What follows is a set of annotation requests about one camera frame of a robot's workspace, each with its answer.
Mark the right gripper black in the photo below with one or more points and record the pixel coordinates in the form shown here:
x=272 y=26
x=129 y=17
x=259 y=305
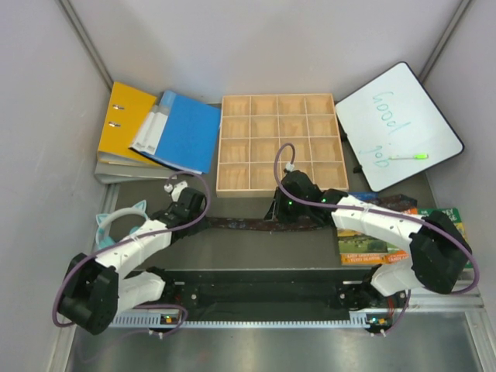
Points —
x=276 y=211

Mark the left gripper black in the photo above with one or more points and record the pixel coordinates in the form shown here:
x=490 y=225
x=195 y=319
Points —
x=202 y=225

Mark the brown floral necktie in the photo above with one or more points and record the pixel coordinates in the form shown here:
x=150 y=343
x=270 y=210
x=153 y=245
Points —
x=398 y=203

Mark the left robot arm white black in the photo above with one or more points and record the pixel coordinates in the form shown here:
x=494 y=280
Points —
x=99 y=286

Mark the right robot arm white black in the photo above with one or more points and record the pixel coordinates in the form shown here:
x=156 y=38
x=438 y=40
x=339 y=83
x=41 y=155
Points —
x=344 y=211

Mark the teal cat-ear headphones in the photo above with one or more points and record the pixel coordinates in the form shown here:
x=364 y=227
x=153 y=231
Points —
x=104 y=220

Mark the Animal Farm book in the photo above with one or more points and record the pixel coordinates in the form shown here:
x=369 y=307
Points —
x=355 y=248

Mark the wooden compartment tray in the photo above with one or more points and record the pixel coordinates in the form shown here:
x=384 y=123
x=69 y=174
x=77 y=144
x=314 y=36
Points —
x=261 y=134

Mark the grey binder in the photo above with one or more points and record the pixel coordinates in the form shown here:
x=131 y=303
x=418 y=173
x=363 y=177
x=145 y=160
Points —
x=116 y=173

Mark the blue folder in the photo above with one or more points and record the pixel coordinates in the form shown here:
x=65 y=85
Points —
x=180 y=133

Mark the white whiteboard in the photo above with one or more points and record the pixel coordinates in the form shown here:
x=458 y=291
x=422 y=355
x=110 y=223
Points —
x=391 y=115

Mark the green marker pen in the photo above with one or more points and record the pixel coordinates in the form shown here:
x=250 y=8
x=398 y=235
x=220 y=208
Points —
x=420 y=156

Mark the green Treehouse book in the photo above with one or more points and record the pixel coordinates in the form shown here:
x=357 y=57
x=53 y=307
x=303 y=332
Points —
x=445 y=213

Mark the yellow ring binder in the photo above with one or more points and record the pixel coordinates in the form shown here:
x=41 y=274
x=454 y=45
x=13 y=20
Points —
x=127 y=108

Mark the white cable duct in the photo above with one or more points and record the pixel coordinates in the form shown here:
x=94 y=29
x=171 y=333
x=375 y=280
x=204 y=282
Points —
x=155 y=319

